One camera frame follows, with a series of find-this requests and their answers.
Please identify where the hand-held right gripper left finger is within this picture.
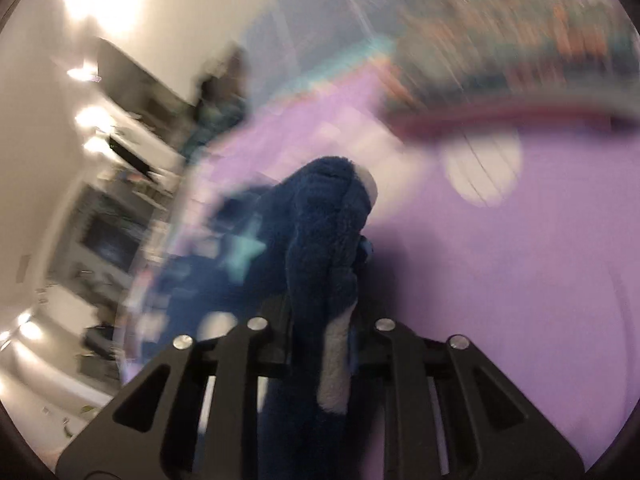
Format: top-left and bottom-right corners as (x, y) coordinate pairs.
(57, 300), (292, 480)

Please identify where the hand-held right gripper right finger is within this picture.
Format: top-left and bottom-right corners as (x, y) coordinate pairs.
(351, 310), (586, 480)

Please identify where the navy star print fleece jacket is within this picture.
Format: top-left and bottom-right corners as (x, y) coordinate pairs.
(165, 155), (382, 480)

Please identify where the purple floral bedsheet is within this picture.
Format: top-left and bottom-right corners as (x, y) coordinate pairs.
(115, 60), (640, 471)

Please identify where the teal fleece blanket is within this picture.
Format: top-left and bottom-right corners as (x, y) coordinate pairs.
(180, 95), (247, 161)

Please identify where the black garment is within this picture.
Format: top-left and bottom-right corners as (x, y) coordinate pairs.
(199, 49), (251, 107)

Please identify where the floral folded garment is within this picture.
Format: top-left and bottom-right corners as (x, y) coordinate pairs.
(390, 0), (640, 111)

